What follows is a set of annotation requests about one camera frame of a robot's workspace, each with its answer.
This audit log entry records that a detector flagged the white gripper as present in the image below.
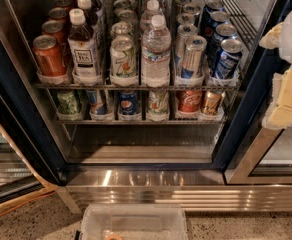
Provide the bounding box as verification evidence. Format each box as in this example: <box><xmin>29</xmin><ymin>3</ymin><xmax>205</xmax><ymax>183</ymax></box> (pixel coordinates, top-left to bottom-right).
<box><xmin>259</xmin><ymin>11</ymin><xmax>292</xmax><ymax>130</ymax></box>

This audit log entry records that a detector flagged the clear plastic water bottle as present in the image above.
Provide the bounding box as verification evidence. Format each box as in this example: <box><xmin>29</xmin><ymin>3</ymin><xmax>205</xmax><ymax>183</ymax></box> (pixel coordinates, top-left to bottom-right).
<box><xmin>141</xmin><ymin>15</ymin><xmax>171</xmax><ymax>87</ymax></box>

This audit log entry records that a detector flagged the front brown tea bottle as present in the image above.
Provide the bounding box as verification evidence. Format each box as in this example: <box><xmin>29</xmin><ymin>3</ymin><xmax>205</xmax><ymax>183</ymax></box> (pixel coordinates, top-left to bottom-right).
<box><xmin>68</xmin><ymin>9</ymin><xmax>101</xmax><ymax>85</ymax></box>

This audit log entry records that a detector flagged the open glass fridge door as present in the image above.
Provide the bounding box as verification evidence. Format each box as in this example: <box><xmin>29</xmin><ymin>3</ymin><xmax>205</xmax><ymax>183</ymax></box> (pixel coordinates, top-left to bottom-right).
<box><xmin>0</xmin><ymin>73</ymin><xmax>59</xmax><ymax>218</ymax></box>

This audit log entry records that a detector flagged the front blue pepsi can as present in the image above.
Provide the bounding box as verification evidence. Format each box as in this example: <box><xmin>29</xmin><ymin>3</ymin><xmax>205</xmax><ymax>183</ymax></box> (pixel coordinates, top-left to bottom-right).
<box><xmin>212</xmin><ymin>38</ymin><xmax>242</xmax><ymax>79</ymax></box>

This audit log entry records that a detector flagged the blue pepsi can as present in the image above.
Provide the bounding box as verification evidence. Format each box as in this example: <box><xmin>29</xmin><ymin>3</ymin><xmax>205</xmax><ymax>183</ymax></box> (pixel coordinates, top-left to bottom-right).
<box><xmin>204</xmin><ymin>11</ymin><xmax>230</xmax><ymax>40</ymax></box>
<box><xmin>201</xmin><ymin>0</ymin><xmax>225</xmax><ymax>28</ymax></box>
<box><xmin>212</xmin><ymin>38</ymin><xmax>242</xmax><ymax>79</ymax></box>
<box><xmin>208</xmin><ymin>23</ymin><xmax>238</xmax><ymax>67</ymax></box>

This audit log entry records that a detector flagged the lower gold can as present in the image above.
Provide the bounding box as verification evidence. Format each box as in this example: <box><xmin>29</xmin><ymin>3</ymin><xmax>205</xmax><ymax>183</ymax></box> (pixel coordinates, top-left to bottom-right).
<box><xmin>201</xmin><ymin>91</ymin><xmax>224</xmax><ymax>116</ymax></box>

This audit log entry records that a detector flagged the front slim silver can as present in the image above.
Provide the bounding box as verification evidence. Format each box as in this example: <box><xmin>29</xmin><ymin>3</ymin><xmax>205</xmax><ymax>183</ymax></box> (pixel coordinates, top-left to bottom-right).
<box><xmin>181</xmin><ymin>35</ymin><xmax>207</xmax><ymax>79</ymax></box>

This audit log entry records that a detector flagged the slim silver can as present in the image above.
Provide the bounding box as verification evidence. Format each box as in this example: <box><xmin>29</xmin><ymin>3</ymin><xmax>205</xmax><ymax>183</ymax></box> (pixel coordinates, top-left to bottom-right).
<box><xmin>181</xmin><ymin>35</ymin><xmax>207</xmax><ymax>79</ymax></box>
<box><xmin>176</xmin><ymin>13</ymin><xmax>195</xmax><ymax>26</ymax></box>
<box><xmin>174</xmin><ymin>24</ymin><xmax>198</xmax><ymax>65</ymax></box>

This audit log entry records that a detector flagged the lower red cola can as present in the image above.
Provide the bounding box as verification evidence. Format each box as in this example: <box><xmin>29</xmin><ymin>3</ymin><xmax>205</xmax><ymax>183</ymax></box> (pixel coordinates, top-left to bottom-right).
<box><xmin>177</xmin><ymin>90</ymin><xmax>203</xmax><ymax>113</ymax></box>

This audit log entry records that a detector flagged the lower green white can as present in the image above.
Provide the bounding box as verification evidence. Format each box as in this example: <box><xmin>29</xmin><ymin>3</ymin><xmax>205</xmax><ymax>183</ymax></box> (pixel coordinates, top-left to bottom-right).
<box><xmin>148</xmin><ymin>90</ymin><xmax>169</xmax><ymax>115</ymax></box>

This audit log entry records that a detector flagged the lower pepsi can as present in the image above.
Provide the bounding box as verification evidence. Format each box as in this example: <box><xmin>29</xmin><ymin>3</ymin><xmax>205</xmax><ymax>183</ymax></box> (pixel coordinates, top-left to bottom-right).
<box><xmin>119</xmin><ymin>91</ymin><xmax>139</xmax><ymax>115</ymax></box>

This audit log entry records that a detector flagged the front green white soda can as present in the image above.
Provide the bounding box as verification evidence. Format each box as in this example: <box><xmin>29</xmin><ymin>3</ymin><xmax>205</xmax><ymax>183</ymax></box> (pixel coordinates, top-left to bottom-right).
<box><xmin>110</xmin><ymin>36</ymin><xmax>137</xmax><ymax>78</ymax></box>

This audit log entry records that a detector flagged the green white soda can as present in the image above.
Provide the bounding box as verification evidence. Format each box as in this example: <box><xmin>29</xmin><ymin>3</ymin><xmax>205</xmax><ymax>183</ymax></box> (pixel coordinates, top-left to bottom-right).
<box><xmin>118</xmin><ymin>10</ymin><xmax>138</xmax><ymax>27</ymax></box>
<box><xmin>110</xmin><ymin>36</ymin><xmax>137</xmax><ymax>78</ymax></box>
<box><xmin>111</xmin><ymin>21</ymin><xmax>133</xmax><ymax>39</ymax></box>

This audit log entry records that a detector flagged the lower blue white can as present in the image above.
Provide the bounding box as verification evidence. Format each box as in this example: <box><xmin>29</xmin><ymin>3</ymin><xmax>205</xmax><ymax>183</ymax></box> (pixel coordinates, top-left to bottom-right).
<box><xmin>86</xmin><ymin>89</ymin><xmax>107</xmax><ymax>115</ymax></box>

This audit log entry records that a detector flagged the orange soda can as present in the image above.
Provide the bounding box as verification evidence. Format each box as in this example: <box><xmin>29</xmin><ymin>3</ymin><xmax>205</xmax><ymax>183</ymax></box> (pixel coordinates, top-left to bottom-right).
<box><xmin>33</xmin><ymin>35</ymin><xmax>67</xmax><ymax>77</ymax></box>
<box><xmin>41</xmin><ymin>20</ymin><xmax>69</xmax><ymax>55</ymax></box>
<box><xmin>54</xmin><ymin>0</ymin><xmax>74</xmax><ymax>11</ymax></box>
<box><xmin>48</xmin><ymin>7</ymin><xmax>68</xmax><ymax>25</ymax></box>

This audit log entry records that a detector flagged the front orange soda can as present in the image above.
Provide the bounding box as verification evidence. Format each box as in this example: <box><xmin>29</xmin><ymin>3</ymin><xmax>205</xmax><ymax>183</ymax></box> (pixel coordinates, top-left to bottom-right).
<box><xmin>33</xmin><ymin>35</ymin><xmax>67</xmax><ymax>77</ymax></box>

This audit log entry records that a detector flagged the clear plastic bin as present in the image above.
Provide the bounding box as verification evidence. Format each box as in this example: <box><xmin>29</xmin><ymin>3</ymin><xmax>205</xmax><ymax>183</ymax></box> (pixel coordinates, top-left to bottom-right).
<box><xmin>76</xmin><ymin>204</ymin><xmax>188</xmax><ymax>240</ymax></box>

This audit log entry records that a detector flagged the top wire fridge shelf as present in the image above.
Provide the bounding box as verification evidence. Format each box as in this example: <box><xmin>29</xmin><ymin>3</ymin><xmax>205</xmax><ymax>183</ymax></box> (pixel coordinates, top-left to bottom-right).
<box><xmin>35</xmin><ymin>0</ymin><xmax>257</xmax><ymax>90</ymax></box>

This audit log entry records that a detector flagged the orange cable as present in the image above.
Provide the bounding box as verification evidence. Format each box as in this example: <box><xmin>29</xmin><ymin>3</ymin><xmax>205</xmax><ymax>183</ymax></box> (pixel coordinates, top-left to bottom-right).
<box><xmin>0</xmin><ymin>190</ymin><xmax>56</xmax><ymax>224</ymax></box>

